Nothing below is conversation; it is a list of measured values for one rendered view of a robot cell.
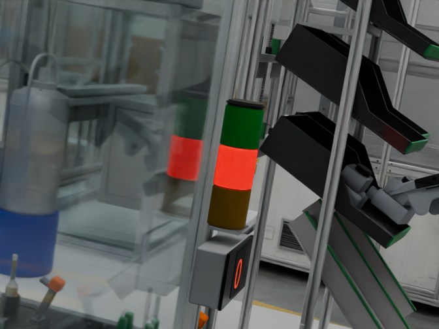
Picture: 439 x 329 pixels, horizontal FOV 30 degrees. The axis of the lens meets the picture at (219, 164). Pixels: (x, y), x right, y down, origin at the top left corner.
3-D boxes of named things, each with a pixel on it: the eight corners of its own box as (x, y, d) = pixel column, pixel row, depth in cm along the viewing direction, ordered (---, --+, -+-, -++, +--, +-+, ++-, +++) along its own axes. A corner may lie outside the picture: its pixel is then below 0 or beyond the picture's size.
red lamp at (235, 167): (255, 186, 103) (262, 148, 102) (245, 192, 98) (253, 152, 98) (217, 178, 104) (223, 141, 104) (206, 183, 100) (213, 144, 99)
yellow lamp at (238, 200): (249, 224, 104) (255, 187, 103) (239, 232, 99) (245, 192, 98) (211, 217, 105) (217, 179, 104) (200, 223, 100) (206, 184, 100)
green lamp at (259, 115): (262, 147, 102) (268, 109, 102) (253, 151, 98) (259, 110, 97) (224, 140, 104) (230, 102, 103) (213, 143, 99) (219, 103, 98)
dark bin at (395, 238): (404, 237, 148) (428, 205, 146) (385, 249, 136) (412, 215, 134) (285, 145, 157) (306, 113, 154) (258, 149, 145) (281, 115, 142)
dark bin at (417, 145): (421, 151, 146) (445, 117, 143) (404, 155, 134) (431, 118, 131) (299, 62, 154) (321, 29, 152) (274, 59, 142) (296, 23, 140)
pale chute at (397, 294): (398, 320, 165) (417, 310, 163) (381, 337, 153) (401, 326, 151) (323, 202, 170) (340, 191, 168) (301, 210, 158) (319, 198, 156)
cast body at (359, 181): (360, 209, 147) (383, 178, 144) (353, 211, 143) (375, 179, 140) (324, 181, 149) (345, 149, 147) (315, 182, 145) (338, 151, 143)
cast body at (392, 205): (407, 224, 141) (431, 192, 139) (398, 224, 137) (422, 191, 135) (371, 194, 145) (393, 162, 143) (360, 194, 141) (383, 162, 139)
